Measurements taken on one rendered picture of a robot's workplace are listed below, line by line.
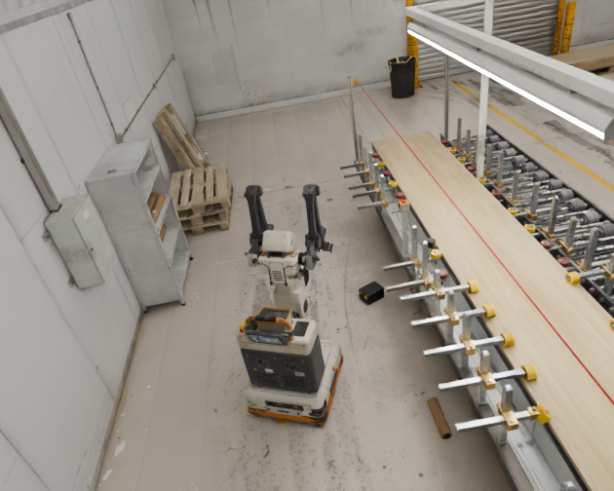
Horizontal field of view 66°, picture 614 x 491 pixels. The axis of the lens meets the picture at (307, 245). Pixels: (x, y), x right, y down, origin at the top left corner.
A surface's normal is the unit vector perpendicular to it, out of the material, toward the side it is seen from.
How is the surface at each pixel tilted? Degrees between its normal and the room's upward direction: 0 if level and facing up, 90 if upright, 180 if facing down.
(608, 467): 0
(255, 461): 0
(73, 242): 90
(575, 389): 0
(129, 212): 90
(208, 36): 90
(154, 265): 90
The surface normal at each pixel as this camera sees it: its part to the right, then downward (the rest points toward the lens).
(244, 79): 0.11, 0.54
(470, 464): -0.15, -0.82
